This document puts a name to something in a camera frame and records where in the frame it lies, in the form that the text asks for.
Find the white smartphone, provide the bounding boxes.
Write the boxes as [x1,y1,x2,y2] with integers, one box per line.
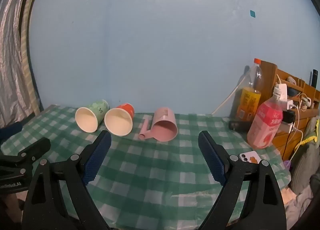
[239,151,259,164]

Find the green white checkered tablecloth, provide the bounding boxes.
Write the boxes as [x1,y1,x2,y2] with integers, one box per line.
[0,105,293,230]

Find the grey striped curtain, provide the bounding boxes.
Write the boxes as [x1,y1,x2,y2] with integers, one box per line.
[0,0,48,128]

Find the white charger cable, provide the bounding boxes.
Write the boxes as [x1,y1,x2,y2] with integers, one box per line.
[282,120,304,161]

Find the black charger plug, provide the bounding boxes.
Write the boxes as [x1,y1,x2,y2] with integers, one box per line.
[282,110,296,123]

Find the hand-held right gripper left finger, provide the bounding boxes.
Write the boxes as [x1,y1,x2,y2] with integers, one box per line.
[22,130,112,230]

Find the green paper cup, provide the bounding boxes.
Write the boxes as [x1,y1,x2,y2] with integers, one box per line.
[75,99,110,133]

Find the black flat device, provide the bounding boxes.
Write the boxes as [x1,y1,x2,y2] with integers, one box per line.
[229,119,252,133]

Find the light grey cloth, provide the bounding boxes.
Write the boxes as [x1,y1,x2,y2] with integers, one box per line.
[281,187,316,226]

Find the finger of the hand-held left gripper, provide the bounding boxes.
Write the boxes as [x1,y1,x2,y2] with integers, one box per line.
[0,137,51,176]
[0,122,23,142]

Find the grey green blanket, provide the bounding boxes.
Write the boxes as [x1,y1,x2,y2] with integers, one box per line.
[290,117,320,193]

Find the white wall cable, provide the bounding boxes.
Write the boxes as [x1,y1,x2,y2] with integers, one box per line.
[211,83,244,116]

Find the wooden shelf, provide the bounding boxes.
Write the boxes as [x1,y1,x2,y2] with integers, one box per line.
[260,60,320,162]

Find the red paper cup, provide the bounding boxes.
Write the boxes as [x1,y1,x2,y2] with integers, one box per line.
[104,103,135,137]

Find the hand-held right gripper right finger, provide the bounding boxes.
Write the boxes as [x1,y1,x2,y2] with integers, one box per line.
[198,130,287,230]

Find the orange drink bottle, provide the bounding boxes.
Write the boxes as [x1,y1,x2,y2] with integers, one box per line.
[235,58,263,122]

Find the pink plastic cup with handle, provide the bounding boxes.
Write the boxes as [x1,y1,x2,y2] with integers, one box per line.
[138,106,178,142]

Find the pink drink bottle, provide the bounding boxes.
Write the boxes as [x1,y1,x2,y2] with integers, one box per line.
[247,86,284,149]

